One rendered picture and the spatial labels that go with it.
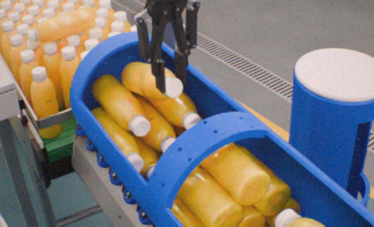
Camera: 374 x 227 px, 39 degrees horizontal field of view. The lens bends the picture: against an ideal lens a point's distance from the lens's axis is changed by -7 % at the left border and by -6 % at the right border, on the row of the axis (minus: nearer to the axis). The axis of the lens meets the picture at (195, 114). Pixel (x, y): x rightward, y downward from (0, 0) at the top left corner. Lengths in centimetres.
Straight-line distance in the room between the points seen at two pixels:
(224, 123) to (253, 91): 240
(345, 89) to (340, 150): 17
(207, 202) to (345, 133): 63
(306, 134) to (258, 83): 193
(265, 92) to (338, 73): 185
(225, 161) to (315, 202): 20
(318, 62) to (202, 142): 71
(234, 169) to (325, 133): 58
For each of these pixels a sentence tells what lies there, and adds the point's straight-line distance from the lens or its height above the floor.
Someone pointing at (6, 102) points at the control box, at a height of 105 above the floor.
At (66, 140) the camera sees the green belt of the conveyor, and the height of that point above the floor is 89.
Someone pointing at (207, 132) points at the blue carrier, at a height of 123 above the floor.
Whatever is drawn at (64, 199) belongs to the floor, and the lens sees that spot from 272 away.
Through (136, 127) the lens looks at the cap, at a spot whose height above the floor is 112.
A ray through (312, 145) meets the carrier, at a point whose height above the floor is 87.
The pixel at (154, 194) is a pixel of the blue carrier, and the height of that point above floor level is 114.
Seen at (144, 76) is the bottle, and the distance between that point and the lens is 116.
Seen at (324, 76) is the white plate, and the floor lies 104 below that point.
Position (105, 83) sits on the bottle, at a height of 114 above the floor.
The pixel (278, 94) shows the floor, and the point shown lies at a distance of 335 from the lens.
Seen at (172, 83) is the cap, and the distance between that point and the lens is 111.
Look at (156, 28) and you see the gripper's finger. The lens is 104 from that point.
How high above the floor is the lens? 180
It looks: 35 degrees down
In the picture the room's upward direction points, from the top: 2 degrees counter-clockwise
